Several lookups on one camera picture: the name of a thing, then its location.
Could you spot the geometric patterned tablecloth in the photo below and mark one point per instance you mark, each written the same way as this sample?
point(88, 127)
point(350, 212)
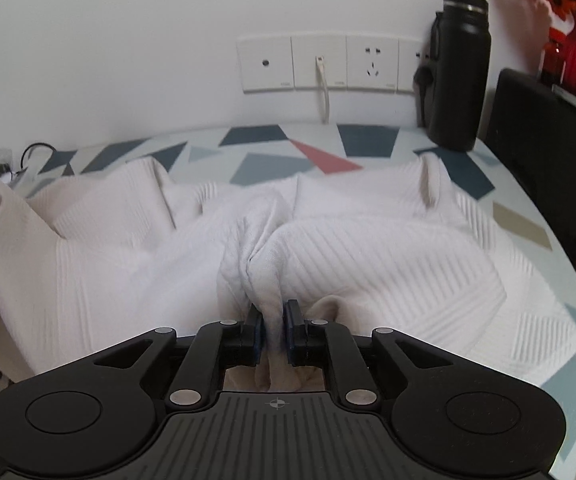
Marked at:
point(368, 140)

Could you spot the clear plastic bag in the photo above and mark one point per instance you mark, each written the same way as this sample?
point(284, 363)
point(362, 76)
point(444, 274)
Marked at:
point(2, 160)

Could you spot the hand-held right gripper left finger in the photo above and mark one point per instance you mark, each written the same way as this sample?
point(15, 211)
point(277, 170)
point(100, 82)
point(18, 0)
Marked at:
point(258, 332)

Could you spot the white wall socket panel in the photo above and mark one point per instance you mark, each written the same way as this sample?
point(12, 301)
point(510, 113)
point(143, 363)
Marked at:
point(278, 50)

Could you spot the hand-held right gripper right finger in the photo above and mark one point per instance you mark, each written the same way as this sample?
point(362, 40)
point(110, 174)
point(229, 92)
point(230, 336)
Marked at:
point(292, 332)

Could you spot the black water dispenser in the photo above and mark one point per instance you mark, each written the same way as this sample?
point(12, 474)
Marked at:
point(543, 150)

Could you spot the white textured sweater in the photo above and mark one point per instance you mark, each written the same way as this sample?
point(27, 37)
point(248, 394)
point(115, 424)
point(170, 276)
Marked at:
point(368, 270)

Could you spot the black water bottle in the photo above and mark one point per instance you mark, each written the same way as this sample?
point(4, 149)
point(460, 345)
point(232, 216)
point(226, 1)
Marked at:
point(455, 85)

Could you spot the small red bottle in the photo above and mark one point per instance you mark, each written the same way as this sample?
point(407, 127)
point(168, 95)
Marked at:
point(552, 65)

